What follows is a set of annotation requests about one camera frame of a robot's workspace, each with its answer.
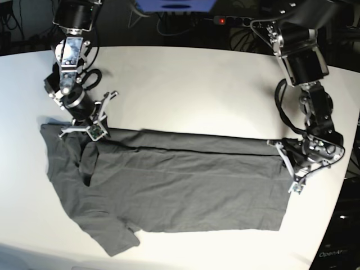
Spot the grey T-shirt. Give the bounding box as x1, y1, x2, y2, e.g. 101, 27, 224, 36
40, 124, 291, 256

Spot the blue plastic bin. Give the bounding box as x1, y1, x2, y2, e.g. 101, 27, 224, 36
136, 0, 216, 12

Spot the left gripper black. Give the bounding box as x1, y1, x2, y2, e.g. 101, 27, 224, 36
282, 136, 345, 174

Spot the black power strip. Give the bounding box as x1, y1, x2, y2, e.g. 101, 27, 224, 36
211, 15, 275, 29

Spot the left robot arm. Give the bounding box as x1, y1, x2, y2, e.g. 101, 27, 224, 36
250, 1, 359, 182

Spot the black box with lettering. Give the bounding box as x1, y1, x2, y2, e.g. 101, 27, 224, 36
310, 177, 359, 269

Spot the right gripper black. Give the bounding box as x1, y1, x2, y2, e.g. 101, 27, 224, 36
63, 94, 109, 135

